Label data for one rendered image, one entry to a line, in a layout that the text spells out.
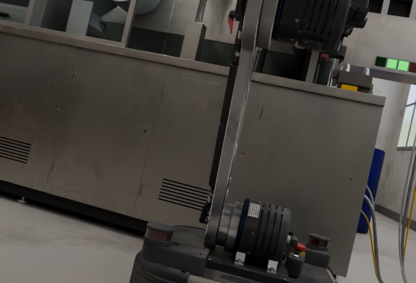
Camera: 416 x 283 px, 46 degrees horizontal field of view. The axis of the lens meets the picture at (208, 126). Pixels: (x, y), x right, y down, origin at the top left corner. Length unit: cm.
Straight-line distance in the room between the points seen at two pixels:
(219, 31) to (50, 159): 124
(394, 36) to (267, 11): 198
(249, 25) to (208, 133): 133
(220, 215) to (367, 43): 186
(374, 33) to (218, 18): 91
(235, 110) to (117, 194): 140
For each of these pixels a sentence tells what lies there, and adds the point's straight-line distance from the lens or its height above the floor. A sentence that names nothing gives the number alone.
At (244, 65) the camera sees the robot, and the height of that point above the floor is 73.
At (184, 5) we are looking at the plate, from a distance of 310.
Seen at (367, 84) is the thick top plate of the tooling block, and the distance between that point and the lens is 249.
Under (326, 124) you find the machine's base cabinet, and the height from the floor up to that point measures 73.
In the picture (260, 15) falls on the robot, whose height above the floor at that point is 81.
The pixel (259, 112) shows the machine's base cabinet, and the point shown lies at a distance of 226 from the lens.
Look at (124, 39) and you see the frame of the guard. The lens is 255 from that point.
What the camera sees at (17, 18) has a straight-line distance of 291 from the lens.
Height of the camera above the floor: 55
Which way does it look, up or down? 1 degrees up
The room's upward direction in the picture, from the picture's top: 13 degrees clockwise
